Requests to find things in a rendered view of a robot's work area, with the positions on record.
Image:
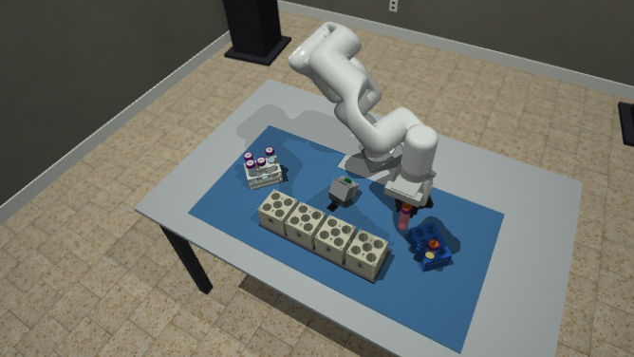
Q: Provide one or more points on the beige bucket adapter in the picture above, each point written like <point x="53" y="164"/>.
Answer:
<point x="333" y="239"/>
<point x="361" y="250"/>
<point x="276" y="210"/>
<point x="304" y="224"/>

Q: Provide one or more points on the white tube rack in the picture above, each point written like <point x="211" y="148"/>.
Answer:
<point x="275" y="175"/>

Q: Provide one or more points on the blue bench mat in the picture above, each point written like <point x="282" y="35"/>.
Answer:
<point x="438" y="304"/>

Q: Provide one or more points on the blue tube rack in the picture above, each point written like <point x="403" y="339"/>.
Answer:
<point x="441" y="258"/>

